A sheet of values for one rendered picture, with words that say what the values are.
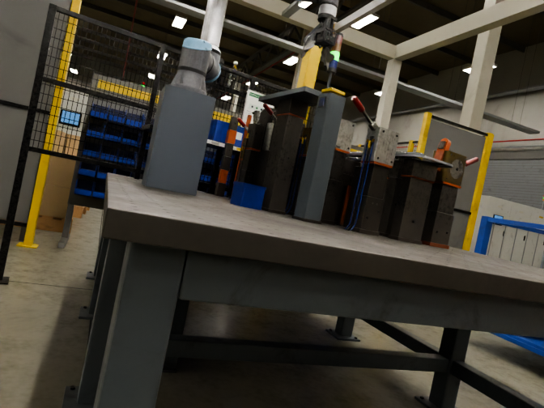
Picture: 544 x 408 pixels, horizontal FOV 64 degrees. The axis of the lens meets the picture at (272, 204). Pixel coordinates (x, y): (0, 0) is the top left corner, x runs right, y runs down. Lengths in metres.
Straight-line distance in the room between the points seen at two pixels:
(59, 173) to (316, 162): 3.55
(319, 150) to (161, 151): 0.63
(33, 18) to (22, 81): 0.48
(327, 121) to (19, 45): 2.91
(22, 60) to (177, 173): 2.39
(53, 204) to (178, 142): 3.10
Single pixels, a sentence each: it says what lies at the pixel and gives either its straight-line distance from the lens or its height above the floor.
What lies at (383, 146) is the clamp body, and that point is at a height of 1.00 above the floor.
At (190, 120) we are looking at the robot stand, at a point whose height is 0.99.
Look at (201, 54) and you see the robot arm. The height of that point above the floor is 1.26.
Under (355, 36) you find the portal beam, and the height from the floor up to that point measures 3.39.
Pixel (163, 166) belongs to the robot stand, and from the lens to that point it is 1.73.
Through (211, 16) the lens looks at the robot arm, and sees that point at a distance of 2.05.
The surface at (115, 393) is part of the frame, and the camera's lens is 0.70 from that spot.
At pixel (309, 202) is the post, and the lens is 1.46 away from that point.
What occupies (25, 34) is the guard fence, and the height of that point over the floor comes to 1.59.
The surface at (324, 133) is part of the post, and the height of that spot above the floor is 1.00.
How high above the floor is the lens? 0.75
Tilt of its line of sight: 1 degrees down
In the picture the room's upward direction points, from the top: 12 degrees clockwise
